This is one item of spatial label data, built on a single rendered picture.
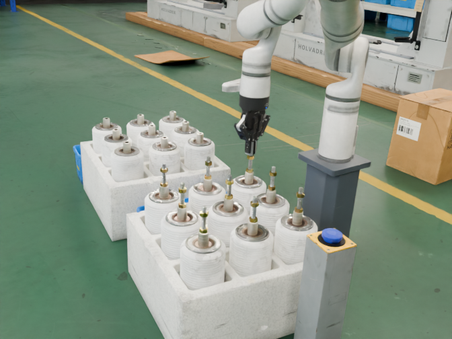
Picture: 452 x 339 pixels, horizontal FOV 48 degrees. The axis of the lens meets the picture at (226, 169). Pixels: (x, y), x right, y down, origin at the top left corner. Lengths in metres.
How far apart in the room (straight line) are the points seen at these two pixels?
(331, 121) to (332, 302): 0.52
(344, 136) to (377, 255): 0.41
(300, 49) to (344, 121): 2.36
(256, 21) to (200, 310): 0.63
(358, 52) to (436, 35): 1.75
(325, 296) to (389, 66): 2.28
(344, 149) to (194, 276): 0.57
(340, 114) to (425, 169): 0.87
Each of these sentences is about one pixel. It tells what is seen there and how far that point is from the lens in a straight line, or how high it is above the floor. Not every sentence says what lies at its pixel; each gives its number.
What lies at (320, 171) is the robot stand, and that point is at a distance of 1.42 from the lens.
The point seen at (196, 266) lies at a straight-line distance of 1.06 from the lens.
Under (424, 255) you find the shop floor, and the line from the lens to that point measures 1.67.
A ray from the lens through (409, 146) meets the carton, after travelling 2.20.
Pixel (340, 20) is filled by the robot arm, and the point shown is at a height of 0.70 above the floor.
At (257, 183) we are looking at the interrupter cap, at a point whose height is 0.25.
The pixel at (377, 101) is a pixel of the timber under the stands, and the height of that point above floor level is 0.02.
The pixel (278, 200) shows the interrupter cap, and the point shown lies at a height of 0.25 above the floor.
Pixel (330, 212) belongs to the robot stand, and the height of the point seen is 0.16.
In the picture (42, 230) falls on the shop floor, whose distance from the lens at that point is 1.68.
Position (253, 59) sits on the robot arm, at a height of 0.58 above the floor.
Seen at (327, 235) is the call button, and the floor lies 0.33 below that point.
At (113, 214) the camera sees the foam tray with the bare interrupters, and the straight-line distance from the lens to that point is 1.54.
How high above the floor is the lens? 0.83
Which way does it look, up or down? 24 degrees down
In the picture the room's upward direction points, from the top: 3 degrees clockwise
